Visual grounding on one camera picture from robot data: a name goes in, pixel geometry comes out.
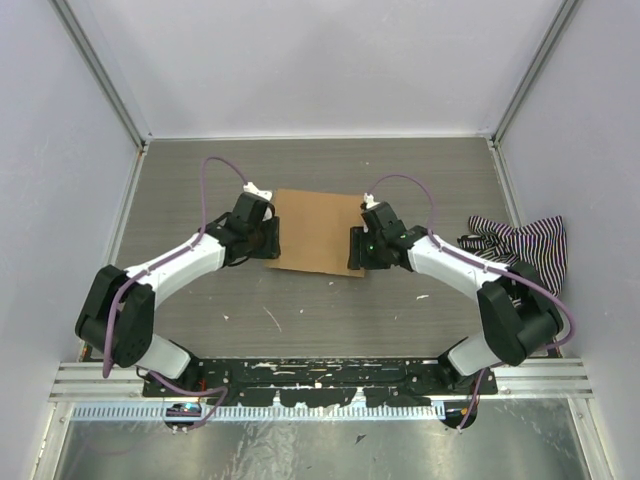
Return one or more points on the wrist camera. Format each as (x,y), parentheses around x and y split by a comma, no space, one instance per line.
(251,188)
(369,203)

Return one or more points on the white slotted cable duct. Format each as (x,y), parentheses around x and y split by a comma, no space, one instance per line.
(165,411)

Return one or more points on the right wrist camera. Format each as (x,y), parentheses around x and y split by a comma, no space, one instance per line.
(369,203)

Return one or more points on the brown cardboard box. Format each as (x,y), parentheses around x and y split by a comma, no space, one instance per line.
(314,232)

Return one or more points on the left aluminium corner post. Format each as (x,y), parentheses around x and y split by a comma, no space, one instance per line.
(81,26)

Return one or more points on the right aluminium corner post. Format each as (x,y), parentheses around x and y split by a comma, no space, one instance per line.
(551,38)

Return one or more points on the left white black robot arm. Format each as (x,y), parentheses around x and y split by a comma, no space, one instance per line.
(118,315)

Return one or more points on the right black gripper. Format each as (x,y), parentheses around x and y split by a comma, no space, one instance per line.
(358,257)

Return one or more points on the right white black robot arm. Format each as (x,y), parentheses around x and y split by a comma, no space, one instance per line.
(518,315)

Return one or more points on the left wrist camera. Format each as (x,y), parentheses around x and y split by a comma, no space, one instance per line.
(251,188)

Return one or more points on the striped purple cloth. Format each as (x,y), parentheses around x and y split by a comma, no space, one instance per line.
(542,244)

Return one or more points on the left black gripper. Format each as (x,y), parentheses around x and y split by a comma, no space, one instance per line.
(272,250)

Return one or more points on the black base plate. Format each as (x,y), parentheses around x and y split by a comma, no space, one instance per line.
(324,382)

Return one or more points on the aluminium front rail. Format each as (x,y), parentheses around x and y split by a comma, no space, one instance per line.
(535,378)

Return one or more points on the aluminium corner post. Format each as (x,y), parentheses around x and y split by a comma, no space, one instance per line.
(81,26)
(551,38)

